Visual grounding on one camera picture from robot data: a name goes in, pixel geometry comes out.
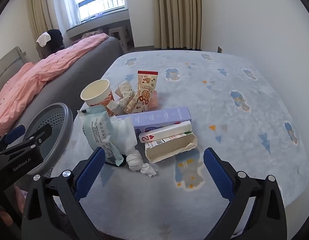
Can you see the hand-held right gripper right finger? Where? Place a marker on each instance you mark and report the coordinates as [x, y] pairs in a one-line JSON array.
[[219, 175]]

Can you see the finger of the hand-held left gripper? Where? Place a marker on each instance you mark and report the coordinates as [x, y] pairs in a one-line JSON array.
[[40, 133], [15, 133]]

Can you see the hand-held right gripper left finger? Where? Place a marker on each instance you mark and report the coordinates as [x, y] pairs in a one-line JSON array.
[[90, 172]]

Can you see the grey perforated plastic basket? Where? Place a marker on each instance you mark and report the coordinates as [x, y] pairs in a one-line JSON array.
[[65, 122]]

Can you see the knotted white tissue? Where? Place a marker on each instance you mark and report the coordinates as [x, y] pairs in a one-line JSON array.
[[124, 135]]

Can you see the long purple box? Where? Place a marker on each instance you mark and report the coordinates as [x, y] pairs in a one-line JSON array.
[[164, 116]]

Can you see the teal wet wipe packet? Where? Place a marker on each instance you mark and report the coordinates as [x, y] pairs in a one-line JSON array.
[[97, 127]]

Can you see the torn white carton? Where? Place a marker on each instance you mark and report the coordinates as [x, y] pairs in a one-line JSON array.
[[167, 148]]

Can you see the pink blanket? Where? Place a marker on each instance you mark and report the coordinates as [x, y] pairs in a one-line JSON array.
[[44, 72]]

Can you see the paper cup with red print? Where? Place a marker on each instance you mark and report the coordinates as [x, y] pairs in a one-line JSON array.
[[94, 92]]

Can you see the playing card box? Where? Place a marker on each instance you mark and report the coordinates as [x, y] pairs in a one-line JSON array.
[[167, 131]]

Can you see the grey headboard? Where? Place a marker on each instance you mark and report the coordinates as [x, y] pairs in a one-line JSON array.
[[9, 60]]

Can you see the small beige snack wrapper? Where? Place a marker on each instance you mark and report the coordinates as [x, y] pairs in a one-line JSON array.
[[132, 102]]

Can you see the grey bed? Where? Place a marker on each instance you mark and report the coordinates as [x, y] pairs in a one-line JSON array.
[[89, 62]]

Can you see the crumpled white paper wrapper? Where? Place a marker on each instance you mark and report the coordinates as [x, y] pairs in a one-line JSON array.
[[124, 88]]

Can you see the white cloth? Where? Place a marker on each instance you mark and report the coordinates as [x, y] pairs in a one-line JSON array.
[[43, 39]]

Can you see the chair with dark clothes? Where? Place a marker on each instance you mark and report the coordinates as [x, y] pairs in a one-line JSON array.
[[57, 40]]

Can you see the small pink object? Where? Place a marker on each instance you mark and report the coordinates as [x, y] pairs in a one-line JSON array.
[[154, 100]]

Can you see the grey window sill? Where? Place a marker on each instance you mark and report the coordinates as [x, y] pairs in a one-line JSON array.
[[99, 25]]

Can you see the narrow beige curtain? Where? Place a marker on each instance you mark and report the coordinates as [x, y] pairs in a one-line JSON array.
[[37, 10]]

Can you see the sheer white curtain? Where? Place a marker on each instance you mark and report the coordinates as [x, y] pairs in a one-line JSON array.
[[68, 2]]

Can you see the wide beige curtain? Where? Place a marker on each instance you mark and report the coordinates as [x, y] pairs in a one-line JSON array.
[[178, 15]]

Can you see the wall socket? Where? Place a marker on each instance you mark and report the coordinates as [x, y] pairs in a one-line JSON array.
[[220, 49]]

